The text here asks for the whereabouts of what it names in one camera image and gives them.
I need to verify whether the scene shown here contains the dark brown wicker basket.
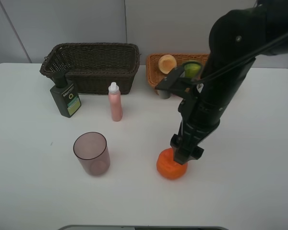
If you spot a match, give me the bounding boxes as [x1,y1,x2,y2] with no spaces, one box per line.
[40,43,140,95]

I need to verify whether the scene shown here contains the pink bottle white cap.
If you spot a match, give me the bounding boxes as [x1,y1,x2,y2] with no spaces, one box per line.
[108,82,122,122]

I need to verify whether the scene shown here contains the translucent purple plastic cup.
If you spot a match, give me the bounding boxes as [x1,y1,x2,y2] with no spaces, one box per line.
[73,132,110,176]

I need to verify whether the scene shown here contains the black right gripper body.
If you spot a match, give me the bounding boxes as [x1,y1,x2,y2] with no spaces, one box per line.
[170,97,221,160]

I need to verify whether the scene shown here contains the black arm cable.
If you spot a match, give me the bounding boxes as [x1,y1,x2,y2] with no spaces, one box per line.
[182,28,288,83]

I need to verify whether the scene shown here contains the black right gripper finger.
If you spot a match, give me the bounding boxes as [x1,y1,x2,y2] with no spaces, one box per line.
[173,148,190,165]

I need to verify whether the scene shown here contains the dark green pump bottle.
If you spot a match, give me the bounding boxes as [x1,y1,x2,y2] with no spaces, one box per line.
[50,70,82,118]

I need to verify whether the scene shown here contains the green lime toy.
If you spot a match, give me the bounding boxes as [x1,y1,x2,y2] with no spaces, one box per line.
[184,60,202,78]

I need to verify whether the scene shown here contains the orange tangerine toy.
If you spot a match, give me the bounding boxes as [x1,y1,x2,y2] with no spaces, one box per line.
[156,148,188,180]

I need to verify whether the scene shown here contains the light orange wicker basket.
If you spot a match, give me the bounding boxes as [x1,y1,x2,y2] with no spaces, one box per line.
[146,53,209,95]

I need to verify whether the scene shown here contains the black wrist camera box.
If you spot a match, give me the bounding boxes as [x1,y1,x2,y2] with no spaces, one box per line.
[155,67,196,99]

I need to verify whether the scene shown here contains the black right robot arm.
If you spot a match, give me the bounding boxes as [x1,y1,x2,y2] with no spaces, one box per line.
[168,0,288,164]

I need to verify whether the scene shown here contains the red yellow peach toy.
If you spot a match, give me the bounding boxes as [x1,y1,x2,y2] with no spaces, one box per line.
[158,55,177,74]

